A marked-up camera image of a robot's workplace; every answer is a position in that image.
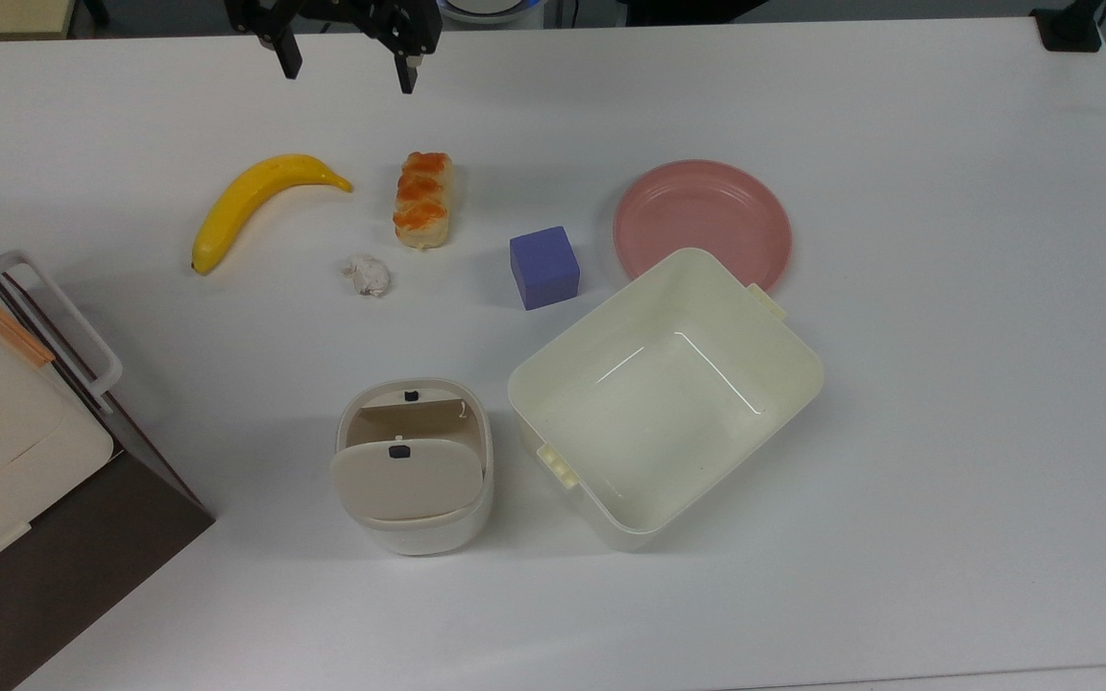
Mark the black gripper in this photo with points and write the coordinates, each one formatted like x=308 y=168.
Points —
x=342 y=11

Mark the white paper ball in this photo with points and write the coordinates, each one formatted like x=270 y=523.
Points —
x=368 y=276

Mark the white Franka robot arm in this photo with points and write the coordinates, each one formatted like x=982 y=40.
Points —
x=491 y=10

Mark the cream trash can with lid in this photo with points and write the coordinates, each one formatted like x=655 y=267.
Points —
x=409 y=480

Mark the toy bread with orange glaze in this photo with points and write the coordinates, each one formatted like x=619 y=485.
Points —
x=423 y=202

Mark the yellow banana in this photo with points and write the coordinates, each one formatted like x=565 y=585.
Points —
x=246 y=197

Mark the purple cube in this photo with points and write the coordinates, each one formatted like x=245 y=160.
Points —
x=543 y=269

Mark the pink plate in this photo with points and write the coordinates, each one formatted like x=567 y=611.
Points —
x=697 y=206

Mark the cream plastic storage box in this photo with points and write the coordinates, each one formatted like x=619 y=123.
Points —
x=668 y=413

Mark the black table clamp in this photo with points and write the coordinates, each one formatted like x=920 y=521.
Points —
x=1067 y=29

